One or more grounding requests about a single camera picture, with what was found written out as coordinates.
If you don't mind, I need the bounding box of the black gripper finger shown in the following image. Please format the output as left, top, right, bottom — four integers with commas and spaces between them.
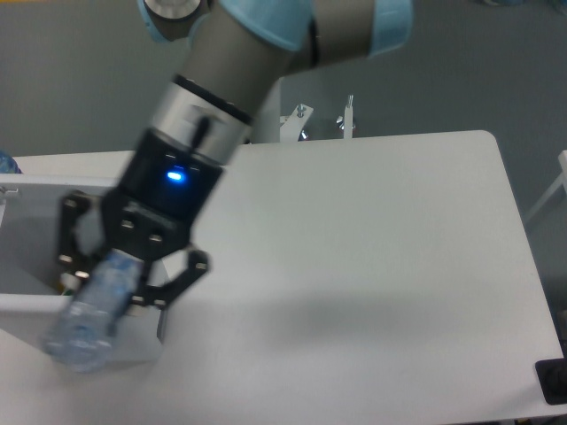
129, 247, 210, 311
57, 190, 109, 281

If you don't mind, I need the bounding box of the trash inside the bin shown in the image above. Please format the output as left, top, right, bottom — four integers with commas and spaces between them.
56, 273, 83, 296

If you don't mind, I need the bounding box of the blue patterned object at left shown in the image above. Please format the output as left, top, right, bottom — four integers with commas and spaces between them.
0, 151, 22, 174

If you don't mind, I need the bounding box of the white frame at right edge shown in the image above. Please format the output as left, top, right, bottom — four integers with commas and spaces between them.
524, 150, 566, 228

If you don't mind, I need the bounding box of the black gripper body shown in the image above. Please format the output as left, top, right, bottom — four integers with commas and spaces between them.
100, 129, 222, 262

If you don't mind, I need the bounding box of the white pedestal base frame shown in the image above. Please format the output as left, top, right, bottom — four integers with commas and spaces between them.
279, 94, 357, 143

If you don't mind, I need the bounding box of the black clamp at table edge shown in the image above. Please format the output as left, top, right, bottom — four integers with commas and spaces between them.
535, 358, 566, 406

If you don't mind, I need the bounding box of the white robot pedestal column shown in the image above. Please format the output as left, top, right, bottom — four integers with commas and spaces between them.
246, 79, 282, 144

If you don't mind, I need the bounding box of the white plastic trash can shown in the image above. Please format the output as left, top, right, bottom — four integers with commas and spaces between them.
1, 174, 167, 362

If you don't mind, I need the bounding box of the clear plastic water bottle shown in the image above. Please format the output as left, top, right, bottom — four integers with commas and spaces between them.
42, 250, 144, 373

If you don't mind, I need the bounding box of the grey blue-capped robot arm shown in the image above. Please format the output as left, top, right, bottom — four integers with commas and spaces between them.
58, 1, 414, 316

